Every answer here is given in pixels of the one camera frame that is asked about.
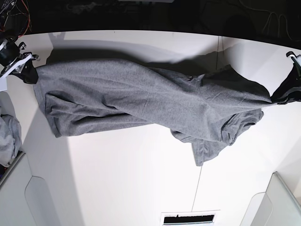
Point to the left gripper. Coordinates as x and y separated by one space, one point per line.
290 89

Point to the right white bin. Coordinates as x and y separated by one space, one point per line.
277 206

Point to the white table cable slot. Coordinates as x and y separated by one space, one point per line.
195 218

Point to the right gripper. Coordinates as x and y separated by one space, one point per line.
17 63

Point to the dark grey t-shirt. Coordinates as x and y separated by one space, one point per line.
209 111

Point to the light grey clothes pile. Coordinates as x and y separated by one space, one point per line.
10 131

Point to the left white bin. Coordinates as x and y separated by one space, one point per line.
25 200

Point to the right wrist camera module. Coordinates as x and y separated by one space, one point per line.
3 83

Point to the white bin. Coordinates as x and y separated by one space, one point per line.
25 200
277 206

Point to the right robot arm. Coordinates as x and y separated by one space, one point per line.
15 21

